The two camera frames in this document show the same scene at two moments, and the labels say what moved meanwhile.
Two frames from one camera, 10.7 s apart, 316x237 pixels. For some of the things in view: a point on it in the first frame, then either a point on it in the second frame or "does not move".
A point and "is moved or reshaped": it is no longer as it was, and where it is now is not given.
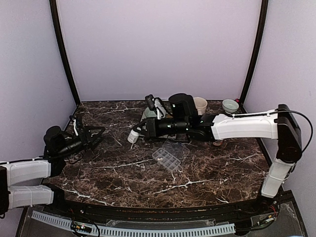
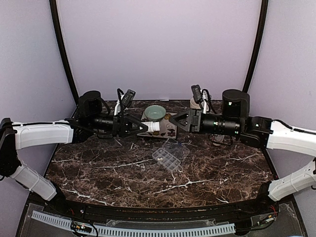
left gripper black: x=88 y=139 → x=122 y=126
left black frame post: x=55 y=19 does not move
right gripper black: x=151 y=131 → x=194 y=120
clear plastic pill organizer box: x=171 y=155 does not move
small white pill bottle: x=133 y=136 is moved or reshaped
